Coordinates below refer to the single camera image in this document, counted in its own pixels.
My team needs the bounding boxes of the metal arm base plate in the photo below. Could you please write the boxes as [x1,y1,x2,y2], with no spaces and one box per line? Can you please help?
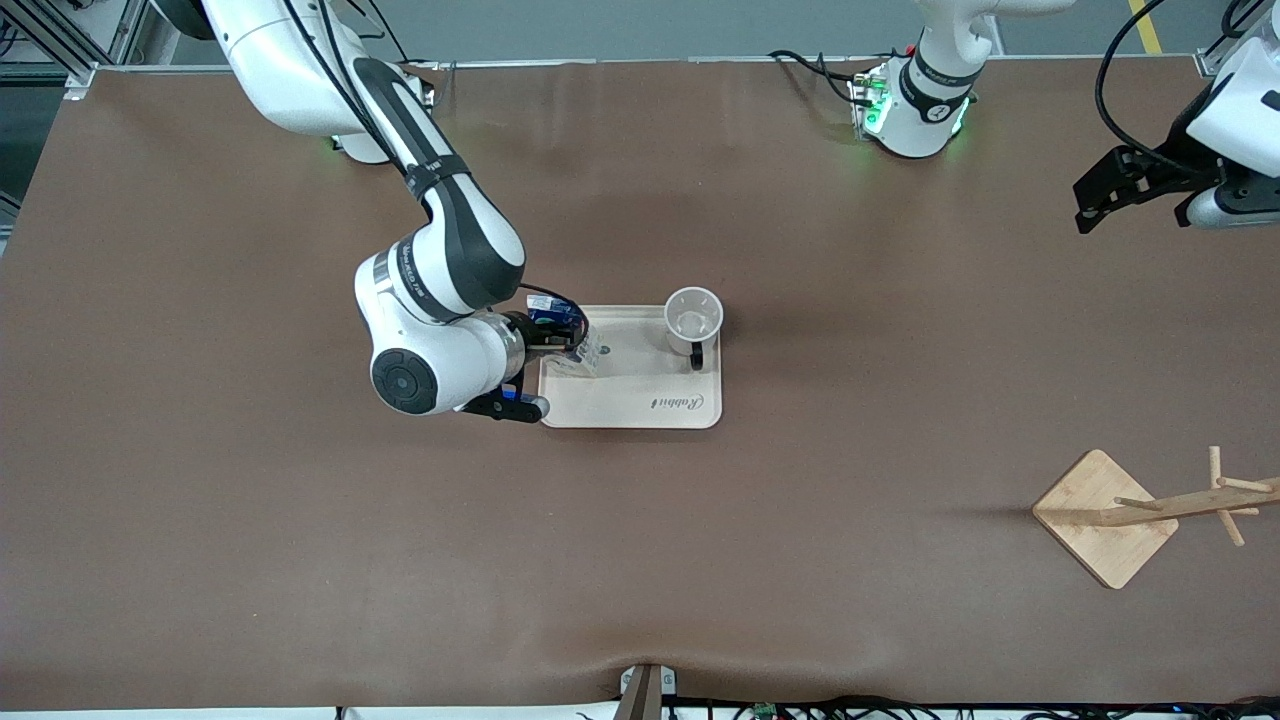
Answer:
[848,68,889,136]

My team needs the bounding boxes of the black base cable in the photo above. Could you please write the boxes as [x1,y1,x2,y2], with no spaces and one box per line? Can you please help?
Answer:
[768,45,881,106]

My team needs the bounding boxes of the white smiley cup black handle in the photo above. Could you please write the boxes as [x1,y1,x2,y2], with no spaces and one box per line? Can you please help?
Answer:
[664,286,725,373]

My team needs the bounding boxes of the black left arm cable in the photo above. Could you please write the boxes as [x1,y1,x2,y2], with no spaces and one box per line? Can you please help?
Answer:
[1095,0,1280,176]

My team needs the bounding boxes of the beige tray with bear print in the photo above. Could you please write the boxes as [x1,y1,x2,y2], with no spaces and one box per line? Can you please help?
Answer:
[537,305,723,430]

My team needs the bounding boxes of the wooden mug tree stand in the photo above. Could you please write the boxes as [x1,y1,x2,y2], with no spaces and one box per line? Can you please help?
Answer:
[1032,446,1280,591]

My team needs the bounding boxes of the blue milk carton green cap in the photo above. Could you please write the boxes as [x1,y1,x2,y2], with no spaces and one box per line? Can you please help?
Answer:
[527,297,609,381]

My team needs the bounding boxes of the aluminium frame profile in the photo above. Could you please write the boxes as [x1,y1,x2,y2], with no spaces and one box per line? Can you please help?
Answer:
[1195,0,1280,79]
[0,0,191,101]

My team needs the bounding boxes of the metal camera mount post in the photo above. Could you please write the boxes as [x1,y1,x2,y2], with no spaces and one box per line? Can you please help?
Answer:
[618,663,678,720]

